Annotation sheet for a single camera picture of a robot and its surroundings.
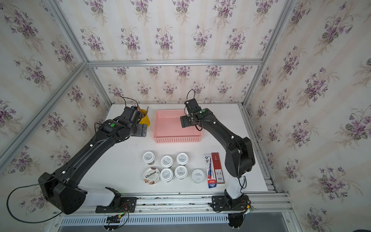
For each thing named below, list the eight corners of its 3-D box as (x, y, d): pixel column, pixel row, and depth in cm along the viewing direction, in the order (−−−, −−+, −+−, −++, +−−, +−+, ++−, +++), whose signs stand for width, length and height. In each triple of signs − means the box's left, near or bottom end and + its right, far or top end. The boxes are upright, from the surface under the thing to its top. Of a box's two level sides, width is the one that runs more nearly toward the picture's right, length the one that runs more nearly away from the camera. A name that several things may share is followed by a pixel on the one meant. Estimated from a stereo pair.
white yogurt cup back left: (143, 166, 88) (141, 161, 83) (145, 156, 92) (143, 151, 87) (155, 166, 88) (153, 161, 83) (156, 156, 92) (154, 151, 87)
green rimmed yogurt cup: (191, 184, 81) (192, 181, 76) (191, 173, 85) (191, 169, 81) (203, 184, 81) (205, 181, 77) (203, 173, 85) (204, 169, 81)
